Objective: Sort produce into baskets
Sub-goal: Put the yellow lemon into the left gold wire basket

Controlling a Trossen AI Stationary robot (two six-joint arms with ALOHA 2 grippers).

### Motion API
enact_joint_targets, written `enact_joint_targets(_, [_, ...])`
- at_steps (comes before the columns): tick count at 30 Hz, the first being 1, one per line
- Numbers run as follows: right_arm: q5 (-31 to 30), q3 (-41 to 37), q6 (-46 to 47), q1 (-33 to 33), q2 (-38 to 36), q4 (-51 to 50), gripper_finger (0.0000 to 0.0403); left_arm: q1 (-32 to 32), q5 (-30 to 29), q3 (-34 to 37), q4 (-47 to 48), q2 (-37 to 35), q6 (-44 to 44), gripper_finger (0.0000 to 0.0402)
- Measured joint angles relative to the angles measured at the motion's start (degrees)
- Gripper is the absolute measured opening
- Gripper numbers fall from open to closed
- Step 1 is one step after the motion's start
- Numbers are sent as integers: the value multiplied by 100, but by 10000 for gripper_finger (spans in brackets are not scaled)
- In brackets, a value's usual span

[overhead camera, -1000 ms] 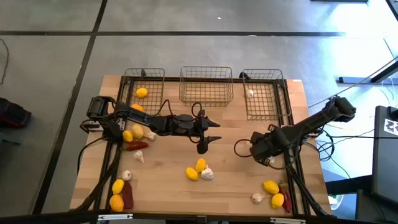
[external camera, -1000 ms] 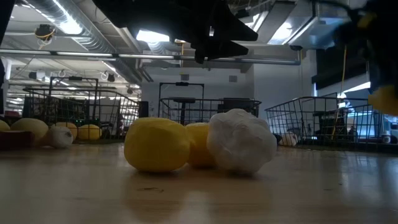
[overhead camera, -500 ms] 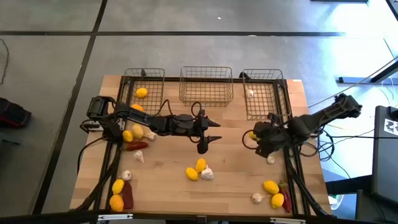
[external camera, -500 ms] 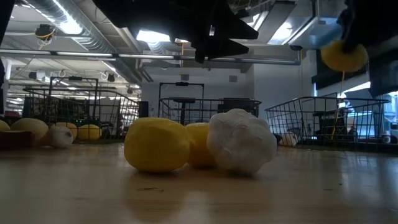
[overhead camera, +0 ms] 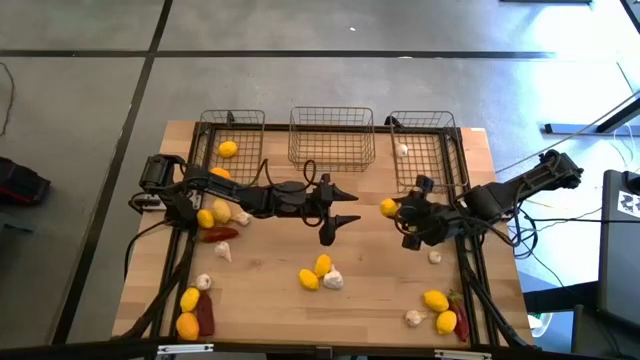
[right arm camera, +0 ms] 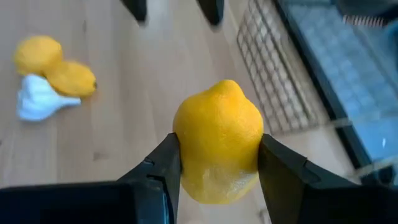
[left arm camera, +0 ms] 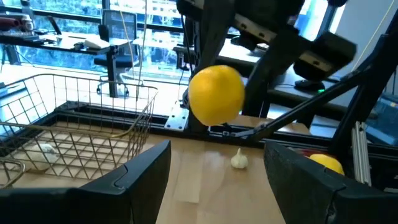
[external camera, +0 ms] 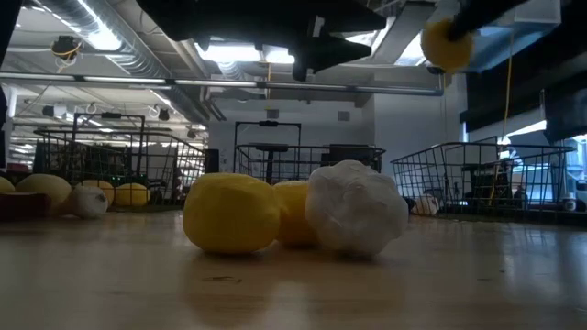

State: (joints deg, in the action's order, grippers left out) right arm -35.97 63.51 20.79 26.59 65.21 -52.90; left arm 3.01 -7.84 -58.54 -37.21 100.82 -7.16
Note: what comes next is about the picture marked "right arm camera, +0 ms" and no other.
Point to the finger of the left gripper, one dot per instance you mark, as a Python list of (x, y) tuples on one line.
[(213, 11), (135, 9)]

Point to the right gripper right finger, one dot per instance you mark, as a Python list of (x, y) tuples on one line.
[(295, 193)]

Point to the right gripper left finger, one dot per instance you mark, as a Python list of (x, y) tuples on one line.
[(149, 193)]

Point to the yellow lemon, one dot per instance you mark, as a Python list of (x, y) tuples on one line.
[(37, 54), (217, 130)]

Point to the lemon with dark stem tip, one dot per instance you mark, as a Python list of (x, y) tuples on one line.
[(73, 79)]

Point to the white garlic bulb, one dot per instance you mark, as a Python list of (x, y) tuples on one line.
[(37, 99)]

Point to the person's shoe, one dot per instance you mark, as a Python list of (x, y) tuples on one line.
[(363, 18)]

